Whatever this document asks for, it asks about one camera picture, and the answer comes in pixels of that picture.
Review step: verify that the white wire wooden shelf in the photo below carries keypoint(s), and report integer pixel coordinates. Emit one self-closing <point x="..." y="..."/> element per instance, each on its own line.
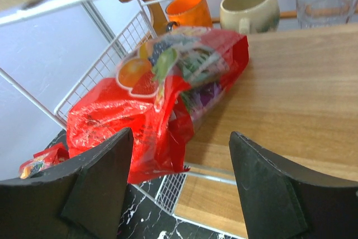
<point x="297" y="98"/>

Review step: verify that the clear drinking glass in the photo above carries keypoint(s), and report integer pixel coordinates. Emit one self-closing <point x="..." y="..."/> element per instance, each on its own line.
<point x="322" y="13"/>

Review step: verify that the large red candy bag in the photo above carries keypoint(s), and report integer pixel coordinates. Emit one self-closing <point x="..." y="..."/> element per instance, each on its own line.
<point x="161" y="91"/>

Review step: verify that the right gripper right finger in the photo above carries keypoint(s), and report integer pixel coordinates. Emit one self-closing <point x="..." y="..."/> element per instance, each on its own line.
<point x="283" y="199"/>

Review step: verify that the small red candy bag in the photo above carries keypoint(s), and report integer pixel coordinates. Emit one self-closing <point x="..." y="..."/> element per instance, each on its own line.
<point x="42" y="160"/>

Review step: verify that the light green mug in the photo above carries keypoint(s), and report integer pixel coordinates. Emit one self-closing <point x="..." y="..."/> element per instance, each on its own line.
<point x="249" y="16"/>

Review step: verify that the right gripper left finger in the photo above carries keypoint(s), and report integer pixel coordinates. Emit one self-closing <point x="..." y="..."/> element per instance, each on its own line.
<point x="81" y="197"/>

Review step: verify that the orange mug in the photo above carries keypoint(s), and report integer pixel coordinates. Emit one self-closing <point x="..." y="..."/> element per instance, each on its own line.
<point x="188" y="13"/>

